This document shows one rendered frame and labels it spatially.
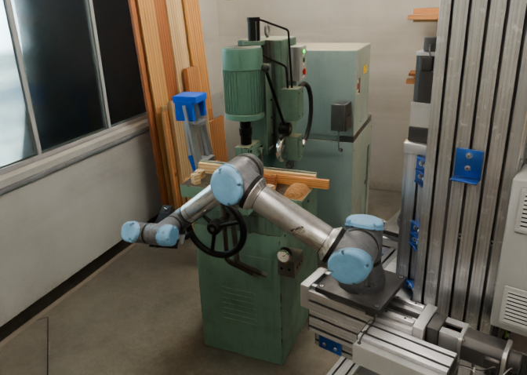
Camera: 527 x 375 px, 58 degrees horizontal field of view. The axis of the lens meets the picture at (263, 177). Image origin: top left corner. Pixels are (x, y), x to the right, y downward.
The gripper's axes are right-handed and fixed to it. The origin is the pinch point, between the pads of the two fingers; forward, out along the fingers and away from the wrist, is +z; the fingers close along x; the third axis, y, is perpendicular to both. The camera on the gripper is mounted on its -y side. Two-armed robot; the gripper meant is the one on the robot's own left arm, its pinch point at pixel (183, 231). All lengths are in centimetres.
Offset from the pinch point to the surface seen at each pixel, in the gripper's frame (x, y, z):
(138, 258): -107, 22, 108
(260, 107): 23, -57, 13
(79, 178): -117, -26, 53
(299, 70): 32, -80, 33
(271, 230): 28.8, -4.3, 25.0
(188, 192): -11.2, -17.9, 16.8
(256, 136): 15, -48, 29
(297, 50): 32, -89, 28
